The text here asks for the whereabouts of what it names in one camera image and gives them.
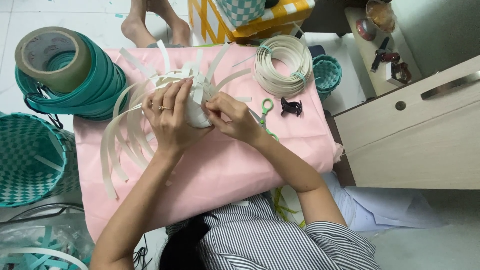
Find person's left hand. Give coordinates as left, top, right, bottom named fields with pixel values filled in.
left=142, top=77, right=215, bottom=154

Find teal white checked basket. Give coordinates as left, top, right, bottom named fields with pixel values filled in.
left=215, top=0, right=267, bottom=27

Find yellow green measuring tape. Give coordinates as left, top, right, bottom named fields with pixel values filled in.
left=273, top=187, right=307, bottom=228

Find metal cabinet handle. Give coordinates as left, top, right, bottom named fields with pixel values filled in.
left=420, top=71, right=480, bottom=100

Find green handled scissors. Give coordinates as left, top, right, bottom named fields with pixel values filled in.
left=249, top=98, right=280, bottom=142

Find yellow white woven box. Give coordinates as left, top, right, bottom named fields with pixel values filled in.
left=187, top=0, right=316, bottom=44

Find teal strap coil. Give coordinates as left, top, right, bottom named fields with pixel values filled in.
left=15, top=32, right=129, bottom=121

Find unfinished white strap basket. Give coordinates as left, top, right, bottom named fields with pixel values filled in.
left=100, top=39, right=253, bottom=199

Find dark grey furniture piece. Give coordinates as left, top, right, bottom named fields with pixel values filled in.
left=301, top=0, right=370, bottom=37

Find pink cloth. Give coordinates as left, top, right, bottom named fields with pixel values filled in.
left=73, top=44, right=344, bottom=241

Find black cord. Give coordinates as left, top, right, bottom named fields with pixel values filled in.
left=23, top=85, right=64, bottom=129

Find beige shelf with small items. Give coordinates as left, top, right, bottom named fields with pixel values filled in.
left=344, top=0, right=423, bottom=97

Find person's right hand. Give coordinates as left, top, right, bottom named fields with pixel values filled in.
left=202, top=92, right=268, bottom=146

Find brown packing tape roll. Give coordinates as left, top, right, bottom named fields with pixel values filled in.
left=15, top=26, right=92, bottom=94

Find large teal white woven basket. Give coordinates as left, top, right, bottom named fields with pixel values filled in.
left=0, top=112, right=80, bottom=208

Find striped shirt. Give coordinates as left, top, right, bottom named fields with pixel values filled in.
left=165, top=194, right=382, bottom=270

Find black cable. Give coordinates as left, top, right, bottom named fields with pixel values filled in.
left=132, top=233, right=153, bottom=270

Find white strap coil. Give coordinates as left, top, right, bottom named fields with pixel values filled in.
left=253, top=34, right=314, bottom=99

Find beige wooden cabinet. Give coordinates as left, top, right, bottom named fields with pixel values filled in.
left=333, top=55, right=480, bottom=190

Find clear bag of strap scraps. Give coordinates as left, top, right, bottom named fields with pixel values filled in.
left=0, top=204, right=95, bottom=270

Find black hair claw clip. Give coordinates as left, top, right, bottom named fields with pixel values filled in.
left=280, top=97, right=303, bottom=117

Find small teal woven basket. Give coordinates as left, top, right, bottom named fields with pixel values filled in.
left=312, top=54, right=343, bottom=101

